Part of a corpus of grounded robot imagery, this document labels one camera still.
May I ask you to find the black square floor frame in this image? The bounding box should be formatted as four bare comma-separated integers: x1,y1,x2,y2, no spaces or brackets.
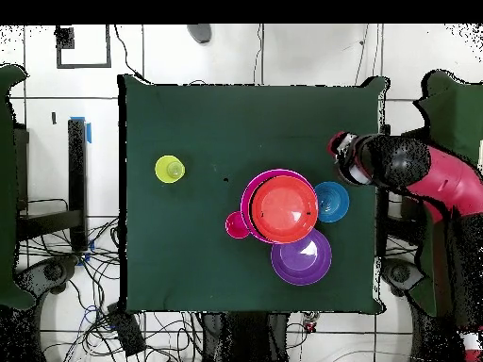
55,24,113,70

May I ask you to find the black post with blue tape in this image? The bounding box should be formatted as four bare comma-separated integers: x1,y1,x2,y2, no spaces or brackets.
67,117,92,253

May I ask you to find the yellow cup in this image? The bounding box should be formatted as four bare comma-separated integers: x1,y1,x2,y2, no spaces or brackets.
154,155,187,185

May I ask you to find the black cable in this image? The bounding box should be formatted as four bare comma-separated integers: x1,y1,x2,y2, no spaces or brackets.
112,24,146,82

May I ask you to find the black pedestal foot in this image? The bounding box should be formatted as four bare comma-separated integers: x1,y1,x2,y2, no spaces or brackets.
16,255,81,299
379,257,425,297

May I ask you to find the small red and grey item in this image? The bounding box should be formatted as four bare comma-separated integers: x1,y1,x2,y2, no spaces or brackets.
302,311,321,334

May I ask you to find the green cloth covered table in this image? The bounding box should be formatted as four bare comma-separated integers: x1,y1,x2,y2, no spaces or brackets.
408,70,483,318
0,63,37,311

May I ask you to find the orange bowl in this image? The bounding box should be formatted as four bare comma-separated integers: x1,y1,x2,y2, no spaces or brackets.
250,174,319,244

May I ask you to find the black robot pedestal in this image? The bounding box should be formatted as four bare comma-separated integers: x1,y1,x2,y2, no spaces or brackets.
201,311,291,362

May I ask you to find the straight-sided blue bowl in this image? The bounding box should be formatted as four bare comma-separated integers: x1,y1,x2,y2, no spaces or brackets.
314,181,351,223

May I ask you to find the thin grey cable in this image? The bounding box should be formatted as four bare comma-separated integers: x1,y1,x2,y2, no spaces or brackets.
353,24,370,87
253,24,264,85

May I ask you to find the large magenta bowl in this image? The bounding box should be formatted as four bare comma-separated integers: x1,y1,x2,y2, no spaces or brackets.
240,169,317,245

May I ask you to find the black power strip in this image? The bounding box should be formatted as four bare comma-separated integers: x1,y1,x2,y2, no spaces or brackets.
108,301,147,357

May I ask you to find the red cup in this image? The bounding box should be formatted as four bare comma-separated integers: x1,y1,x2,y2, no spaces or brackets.
225,210,251,240

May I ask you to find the black box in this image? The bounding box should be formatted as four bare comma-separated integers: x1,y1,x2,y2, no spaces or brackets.
399,126,429,227

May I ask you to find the black metal frame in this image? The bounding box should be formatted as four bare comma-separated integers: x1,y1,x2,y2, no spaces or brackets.
14,125,84,242

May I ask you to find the person's foot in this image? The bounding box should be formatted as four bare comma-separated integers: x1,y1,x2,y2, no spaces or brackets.
186,24,213,45

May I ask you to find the tangle of cables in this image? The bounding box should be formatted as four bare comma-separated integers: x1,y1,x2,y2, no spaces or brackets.
16,216,207,362

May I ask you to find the dark green table cloth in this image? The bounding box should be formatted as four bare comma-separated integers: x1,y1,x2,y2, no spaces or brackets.
117,74,390,316

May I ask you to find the purple bowl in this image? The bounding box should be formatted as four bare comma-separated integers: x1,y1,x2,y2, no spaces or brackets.
270,227,333,287

